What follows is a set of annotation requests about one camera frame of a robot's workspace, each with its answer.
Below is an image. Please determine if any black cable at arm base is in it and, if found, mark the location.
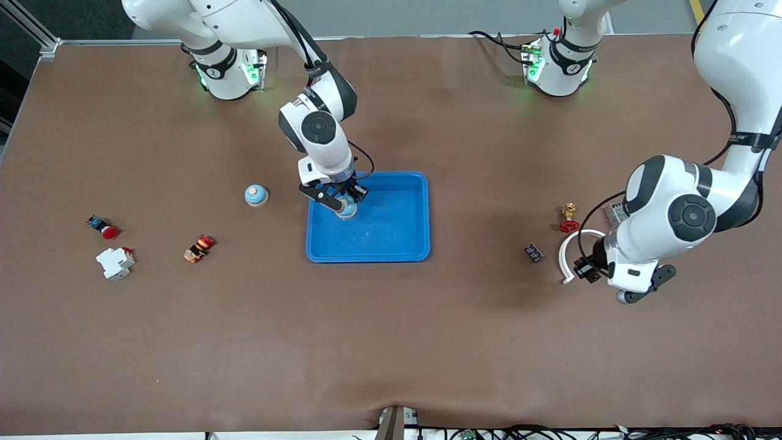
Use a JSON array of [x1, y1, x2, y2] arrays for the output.
[[468, 29, 538, 67]]

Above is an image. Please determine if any red mushroom push button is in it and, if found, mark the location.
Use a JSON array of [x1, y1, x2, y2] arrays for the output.
[[86, 215, 120, 240]]

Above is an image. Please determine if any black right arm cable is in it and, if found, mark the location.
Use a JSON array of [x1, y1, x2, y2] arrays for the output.
[[269, 0, 375, 180]]

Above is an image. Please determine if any orange black red switch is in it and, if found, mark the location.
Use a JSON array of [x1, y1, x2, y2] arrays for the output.
[[183, 234, 216, 264]]

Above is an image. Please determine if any black cable bundle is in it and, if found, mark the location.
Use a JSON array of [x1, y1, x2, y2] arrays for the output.
[[418, 423, 782, 440]]

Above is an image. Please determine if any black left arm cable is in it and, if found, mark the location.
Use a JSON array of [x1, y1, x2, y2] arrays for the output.
[[577, 0, 737, 267]]

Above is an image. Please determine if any white circuit breaker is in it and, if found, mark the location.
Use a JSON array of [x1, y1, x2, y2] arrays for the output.
[[95, 246, 136, 281]]

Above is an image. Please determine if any blue plastic tray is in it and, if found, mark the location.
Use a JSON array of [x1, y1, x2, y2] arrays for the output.
[[305, 170, 431, 263]]

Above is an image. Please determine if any silver aluminium frame post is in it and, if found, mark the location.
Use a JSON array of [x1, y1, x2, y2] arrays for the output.
[[0, 0, 62, 62]]

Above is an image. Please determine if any table edge clamp bracket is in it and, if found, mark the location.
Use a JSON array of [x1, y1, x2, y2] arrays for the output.
[[374, 405, 420, 440]]

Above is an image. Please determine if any white curved plastic strip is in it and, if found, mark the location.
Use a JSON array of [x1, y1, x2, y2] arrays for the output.
[[559, 229, 607, 285]]

